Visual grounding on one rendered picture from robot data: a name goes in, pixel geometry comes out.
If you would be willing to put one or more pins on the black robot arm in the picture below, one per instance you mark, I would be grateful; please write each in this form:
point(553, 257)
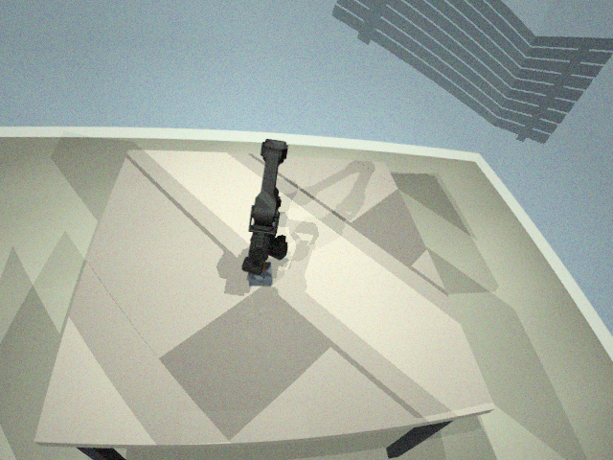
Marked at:
point(266, 206)

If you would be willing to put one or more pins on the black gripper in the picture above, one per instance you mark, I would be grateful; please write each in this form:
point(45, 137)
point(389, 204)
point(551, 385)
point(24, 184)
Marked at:
point(252, 266)

